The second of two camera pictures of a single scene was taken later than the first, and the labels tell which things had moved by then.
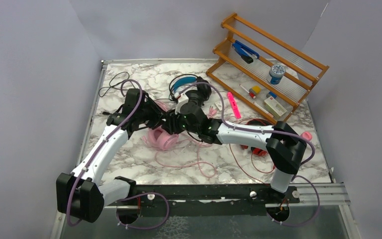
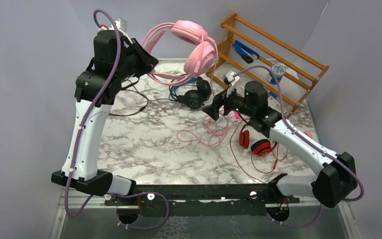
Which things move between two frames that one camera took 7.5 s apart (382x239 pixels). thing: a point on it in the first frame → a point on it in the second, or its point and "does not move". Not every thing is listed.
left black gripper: [158, 114] → [147, 61]
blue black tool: [245, 57] does not move
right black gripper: [171, 122] → [213, 110]
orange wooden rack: [262, 71] does not move
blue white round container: [276, 72] does not move
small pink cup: [307, 135] does not move
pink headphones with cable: [158, 138] → [199, 58]
